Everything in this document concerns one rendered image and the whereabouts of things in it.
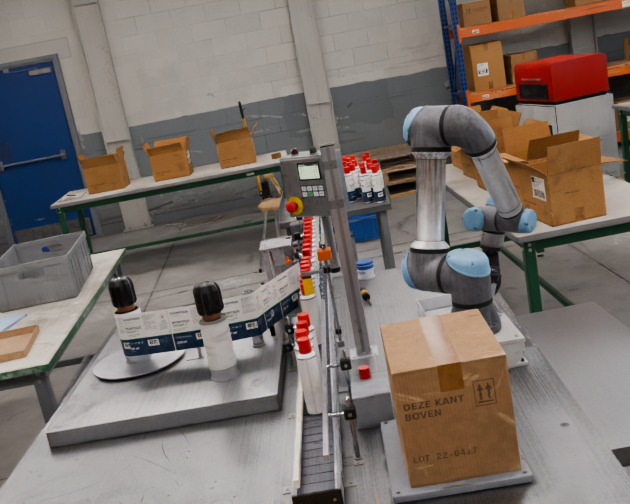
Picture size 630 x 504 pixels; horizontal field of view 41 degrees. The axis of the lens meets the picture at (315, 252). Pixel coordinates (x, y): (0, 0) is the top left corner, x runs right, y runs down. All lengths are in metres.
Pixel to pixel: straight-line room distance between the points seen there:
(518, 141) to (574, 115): 3.17
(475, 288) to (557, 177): 1.66
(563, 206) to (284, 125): 6.38
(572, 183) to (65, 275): 2.44
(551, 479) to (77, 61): 8.85
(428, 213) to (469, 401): 0.78
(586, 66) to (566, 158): 4.00
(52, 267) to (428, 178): 2.32
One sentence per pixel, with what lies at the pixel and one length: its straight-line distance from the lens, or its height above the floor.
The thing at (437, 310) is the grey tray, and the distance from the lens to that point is 2.91.
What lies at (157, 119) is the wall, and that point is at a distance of 10.06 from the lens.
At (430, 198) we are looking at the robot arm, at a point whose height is 1.31.
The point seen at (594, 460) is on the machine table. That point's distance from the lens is 1.95.
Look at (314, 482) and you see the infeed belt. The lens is 1.89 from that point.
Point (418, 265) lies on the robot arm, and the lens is 2.43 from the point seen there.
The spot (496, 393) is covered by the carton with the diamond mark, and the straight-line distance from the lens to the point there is 1.79.
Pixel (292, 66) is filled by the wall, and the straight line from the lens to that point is 9.96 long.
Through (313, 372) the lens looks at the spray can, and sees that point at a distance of 2.14.
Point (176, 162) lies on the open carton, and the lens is 7.93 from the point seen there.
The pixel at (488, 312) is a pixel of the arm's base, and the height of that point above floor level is 0.98.
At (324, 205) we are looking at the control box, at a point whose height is 1.32.
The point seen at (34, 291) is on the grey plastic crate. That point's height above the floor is 0.87.
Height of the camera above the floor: 1.81
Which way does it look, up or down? 14 degrees down
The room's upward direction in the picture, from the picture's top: 11 degrees counter-clockwise
